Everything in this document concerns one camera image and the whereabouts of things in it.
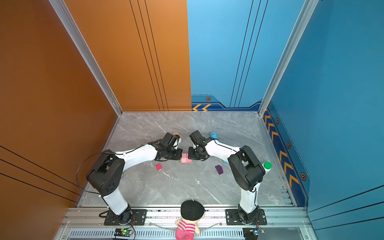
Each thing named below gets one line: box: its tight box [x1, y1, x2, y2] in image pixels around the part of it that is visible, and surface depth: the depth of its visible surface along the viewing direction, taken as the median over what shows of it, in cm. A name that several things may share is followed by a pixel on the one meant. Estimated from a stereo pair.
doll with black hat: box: [175, 200, 206, 240], surface depth 69 cm
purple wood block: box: [214, 164, 224, 175], surface depth 91 cm
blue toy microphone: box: [210, 131, 218, 139], surface depth 104 cm
